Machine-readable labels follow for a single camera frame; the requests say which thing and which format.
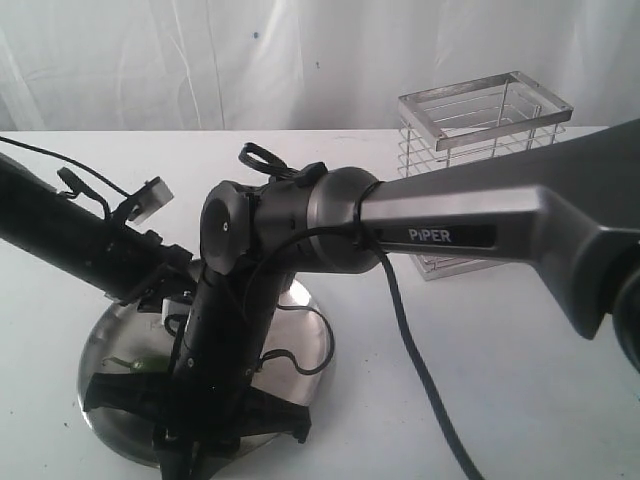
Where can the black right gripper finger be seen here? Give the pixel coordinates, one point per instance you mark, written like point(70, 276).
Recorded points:
point(213, 454)

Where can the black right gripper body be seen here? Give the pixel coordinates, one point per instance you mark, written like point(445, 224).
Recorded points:
point(207, 395)

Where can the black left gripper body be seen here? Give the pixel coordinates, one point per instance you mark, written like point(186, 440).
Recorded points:
point(144, 272)

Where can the black handled knife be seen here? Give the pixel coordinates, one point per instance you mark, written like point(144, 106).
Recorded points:
point(175, 455)

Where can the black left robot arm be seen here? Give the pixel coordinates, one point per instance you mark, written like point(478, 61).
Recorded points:
point(44, 223)

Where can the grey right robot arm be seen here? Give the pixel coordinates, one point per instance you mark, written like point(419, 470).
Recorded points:
point(569, 210)

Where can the round stainless steel plate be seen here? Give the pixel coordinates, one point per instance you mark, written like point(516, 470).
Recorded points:
point(299, 345)

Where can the white backdrop curtain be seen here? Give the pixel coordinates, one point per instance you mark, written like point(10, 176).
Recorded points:
point(246, 65)

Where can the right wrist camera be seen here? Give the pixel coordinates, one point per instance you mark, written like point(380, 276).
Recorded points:
point(174, 310)

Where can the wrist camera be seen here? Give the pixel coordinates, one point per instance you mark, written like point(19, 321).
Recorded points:
point(174, 310)
point(153, 196)

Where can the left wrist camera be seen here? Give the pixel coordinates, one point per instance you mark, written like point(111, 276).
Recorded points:
point(153, 196)

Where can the wire mesh utensil holder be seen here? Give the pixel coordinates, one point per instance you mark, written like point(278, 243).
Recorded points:
point(476, 120)

